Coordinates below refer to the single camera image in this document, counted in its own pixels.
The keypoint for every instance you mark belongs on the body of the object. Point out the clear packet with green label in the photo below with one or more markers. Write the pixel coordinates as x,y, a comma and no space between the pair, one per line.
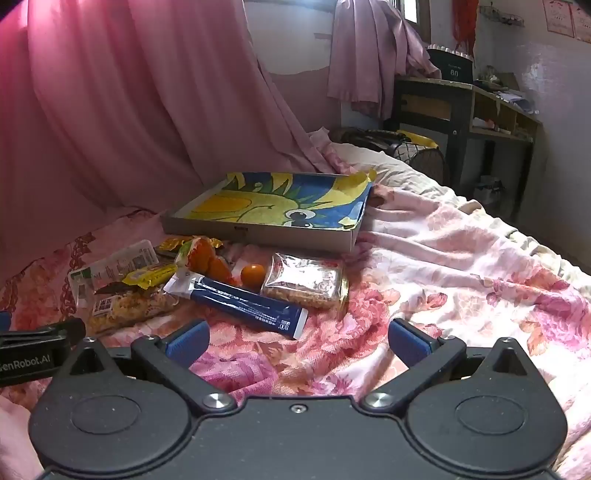
115,265

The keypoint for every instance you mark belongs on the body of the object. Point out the tangerine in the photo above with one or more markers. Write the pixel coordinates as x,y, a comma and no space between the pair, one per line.
253,276

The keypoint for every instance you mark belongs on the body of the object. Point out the blue stick packet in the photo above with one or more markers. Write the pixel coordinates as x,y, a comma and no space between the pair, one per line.
240,304

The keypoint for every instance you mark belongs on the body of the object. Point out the pink floral blanket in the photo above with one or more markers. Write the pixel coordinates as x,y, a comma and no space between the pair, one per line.
452,258

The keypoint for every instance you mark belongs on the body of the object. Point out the rice cracker packet red print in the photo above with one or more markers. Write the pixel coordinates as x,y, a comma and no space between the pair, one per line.
302,281

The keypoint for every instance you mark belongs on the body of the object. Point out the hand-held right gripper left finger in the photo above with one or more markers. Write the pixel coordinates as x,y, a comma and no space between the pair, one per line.
188,344

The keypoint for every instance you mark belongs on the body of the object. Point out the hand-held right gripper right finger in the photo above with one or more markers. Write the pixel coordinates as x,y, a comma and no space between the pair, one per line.
406,344

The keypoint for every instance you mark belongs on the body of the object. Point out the orange jelly snack packet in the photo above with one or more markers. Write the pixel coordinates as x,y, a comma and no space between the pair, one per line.
203,258

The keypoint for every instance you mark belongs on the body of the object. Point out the red hanging cloth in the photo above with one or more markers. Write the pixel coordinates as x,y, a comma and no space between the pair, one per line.
464,21

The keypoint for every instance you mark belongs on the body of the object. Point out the pink hanging cloth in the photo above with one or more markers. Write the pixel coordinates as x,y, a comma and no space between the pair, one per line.
374,50

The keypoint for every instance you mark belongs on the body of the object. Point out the wall poster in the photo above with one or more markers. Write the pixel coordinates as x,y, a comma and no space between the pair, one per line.
561,16

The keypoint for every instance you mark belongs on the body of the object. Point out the rice cracker packet barcode label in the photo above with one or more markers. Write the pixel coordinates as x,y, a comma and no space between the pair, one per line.
134,307

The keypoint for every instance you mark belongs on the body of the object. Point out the pink curtain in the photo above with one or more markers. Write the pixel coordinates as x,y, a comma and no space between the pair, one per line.
138,101

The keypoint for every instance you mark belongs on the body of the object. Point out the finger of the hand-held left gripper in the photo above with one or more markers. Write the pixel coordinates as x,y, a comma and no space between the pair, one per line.
32,355
3,319

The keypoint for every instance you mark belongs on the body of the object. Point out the yellow snack packet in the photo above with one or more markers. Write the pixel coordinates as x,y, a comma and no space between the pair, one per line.
150,274

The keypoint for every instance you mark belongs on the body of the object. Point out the dark wooden desk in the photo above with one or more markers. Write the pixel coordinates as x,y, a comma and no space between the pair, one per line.
457,106

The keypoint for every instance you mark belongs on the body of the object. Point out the grey cardboard box cartoon lining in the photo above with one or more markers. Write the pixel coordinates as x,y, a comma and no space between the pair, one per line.
277,207

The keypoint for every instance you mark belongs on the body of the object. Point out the clear vacuum pack dark food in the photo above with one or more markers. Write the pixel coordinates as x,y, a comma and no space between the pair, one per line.
113,288

